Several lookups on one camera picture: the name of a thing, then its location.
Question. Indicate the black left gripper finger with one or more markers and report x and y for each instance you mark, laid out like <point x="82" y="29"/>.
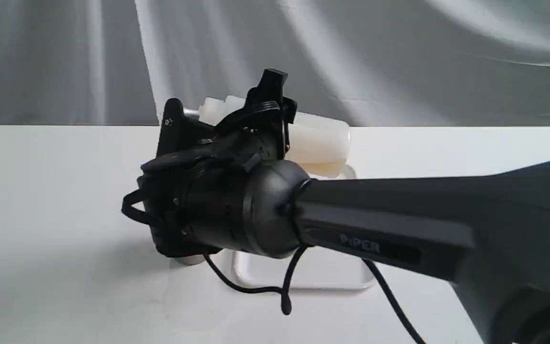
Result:
<point x="269" y="91"/>

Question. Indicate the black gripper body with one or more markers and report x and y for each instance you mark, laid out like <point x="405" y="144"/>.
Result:
<point x="243" y="136"/>

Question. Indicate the clear squeeze bottle with oil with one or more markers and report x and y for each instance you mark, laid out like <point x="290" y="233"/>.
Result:
<point x="319" y="145"/>

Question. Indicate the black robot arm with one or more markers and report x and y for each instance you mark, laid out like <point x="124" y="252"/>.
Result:
<point x="229" y="186"/>

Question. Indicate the stainless steel cup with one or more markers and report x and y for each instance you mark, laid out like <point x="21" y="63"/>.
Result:
<point x="194" y="259"/>

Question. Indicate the white plastic tray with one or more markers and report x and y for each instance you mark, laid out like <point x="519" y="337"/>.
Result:
<point x="319" y="269"/>

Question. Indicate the grey fabric backdrop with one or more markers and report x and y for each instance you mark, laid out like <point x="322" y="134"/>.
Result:
<point x="367" y="62"/>

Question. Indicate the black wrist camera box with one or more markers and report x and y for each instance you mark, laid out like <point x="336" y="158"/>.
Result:
<point x="179" y="140"/>

